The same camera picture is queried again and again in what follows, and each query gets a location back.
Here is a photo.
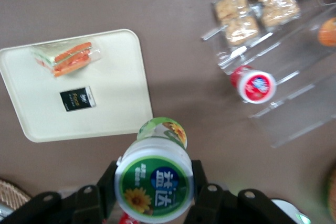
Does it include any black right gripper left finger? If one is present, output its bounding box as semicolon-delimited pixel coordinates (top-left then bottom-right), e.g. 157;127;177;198
75;160;119;224

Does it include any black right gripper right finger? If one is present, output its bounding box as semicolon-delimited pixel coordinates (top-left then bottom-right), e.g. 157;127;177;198
185;159;228;224

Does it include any green gum bottle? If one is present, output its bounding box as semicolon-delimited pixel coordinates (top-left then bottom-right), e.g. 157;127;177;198
113;116;196;223

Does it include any silver foil tray stack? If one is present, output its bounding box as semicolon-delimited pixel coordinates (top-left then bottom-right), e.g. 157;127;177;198
0;204;13;219

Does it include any beige plastic tray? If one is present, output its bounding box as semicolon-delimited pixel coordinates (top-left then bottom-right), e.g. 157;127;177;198
0;28;154;144

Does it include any red gum bottle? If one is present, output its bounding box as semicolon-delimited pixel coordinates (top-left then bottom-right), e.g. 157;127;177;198
230;65;278;104

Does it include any red cola bottle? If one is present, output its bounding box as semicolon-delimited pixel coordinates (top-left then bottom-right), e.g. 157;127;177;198
119;212;133;224

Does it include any wicker basket with foil trays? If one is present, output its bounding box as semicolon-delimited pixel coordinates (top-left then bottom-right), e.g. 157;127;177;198
0;178;31;210

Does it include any small black box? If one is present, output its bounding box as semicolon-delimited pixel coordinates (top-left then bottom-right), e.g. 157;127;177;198
59;85;97;113

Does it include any clear acrylic stepped display stand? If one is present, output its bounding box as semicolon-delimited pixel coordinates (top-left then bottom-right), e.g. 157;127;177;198
200;0;336;149

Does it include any wrapped triangle sandwich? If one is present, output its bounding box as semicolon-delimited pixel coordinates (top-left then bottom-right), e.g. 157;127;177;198
29;41;102;78

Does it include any clear wrapped rice crisp packet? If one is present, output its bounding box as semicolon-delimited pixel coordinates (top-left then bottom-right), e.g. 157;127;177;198
244;0;301;30
211;0;261;49

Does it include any orange fruit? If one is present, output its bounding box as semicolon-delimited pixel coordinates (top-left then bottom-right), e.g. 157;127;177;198
318;17;336;47

